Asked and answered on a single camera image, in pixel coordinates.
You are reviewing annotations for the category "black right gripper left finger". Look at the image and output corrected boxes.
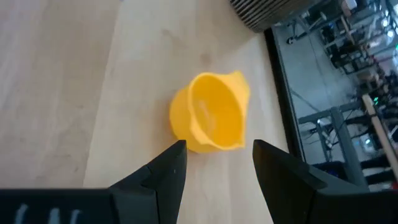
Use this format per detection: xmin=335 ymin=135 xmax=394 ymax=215
xmin=0 ymin=139 xmax=188 ymax=224

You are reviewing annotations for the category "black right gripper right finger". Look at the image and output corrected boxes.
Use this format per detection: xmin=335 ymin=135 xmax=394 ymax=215
xmin=252 ymin=139 xmax=398 ymax=224

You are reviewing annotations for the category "yellow measuring cup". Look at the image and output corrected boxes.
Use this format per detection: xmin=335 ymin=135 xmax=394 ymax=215
xmin=169 ymin=70 xmax=251 ymax=154

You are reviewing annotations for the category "grey metal stand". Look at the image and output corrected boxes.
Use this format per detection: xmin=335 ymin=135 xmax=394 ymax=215
xmin=298 ymin=105 xmax=369 ymax=187

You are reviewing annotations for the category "small potted green plant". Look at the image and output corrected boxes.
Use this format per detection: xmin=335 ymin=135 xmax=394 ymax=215
xmin=229 ymin=0 xmax=315 ymax=34

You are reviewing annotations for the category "black aluminium table frame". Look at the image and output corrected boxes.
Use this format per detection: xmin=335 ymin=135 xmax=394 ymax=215
xmin=264 ymin=27 xmax=307 ymax=162

